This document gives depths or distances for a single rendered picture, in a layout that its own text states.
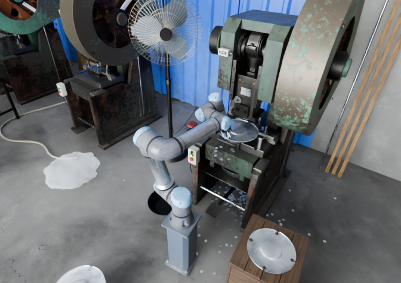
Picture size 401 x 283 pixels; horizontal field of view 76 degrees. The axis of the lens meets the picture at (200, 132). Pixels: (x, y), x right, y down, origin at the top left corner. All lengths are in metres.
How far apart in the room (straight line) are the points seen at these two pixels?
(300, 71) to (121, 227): 1.74
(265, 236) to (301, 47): 1.15
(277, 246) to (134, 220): 1.14
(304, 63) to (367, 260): 1.65
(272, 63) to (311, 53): 0.39
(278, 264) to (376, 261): 0.95
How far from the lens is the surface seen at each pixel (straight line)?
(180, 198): 1.50
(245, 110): 1.78
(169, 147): 1.21
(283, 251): 1.78
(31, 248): 2.41
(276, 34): 1.57
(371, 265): 2.43
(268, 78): 1.61
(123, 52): 2.62
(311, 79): 1.24
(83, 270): 1.87
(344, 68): 1.58
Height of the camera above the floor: 1.81
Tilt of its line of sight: 35 degrees down
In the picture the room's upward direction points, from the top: 2 degrees clockwise
